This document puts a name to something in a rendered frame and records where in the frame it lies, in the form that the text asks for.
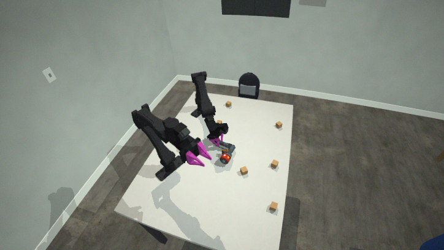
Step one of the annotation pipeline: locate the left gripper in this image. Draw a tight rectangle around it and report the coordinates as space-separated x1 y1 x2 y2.
207 131 223 147

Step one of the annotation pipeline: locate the dark grey l-shaped nozzle body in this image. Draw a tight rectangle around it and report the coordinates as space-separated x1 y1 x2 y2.
219 140 235 164

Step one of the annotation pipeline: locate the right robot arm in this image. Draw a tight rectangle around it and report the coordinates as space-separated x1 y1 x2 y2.
131 104 194 181

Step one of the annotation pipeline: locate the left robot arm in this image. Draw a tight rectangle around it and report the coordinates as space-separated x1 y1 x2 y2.
191 71 229 135

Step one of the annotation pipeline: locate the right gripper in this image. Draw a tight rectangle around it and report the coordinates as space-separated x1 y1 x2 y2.
179 137 212 167

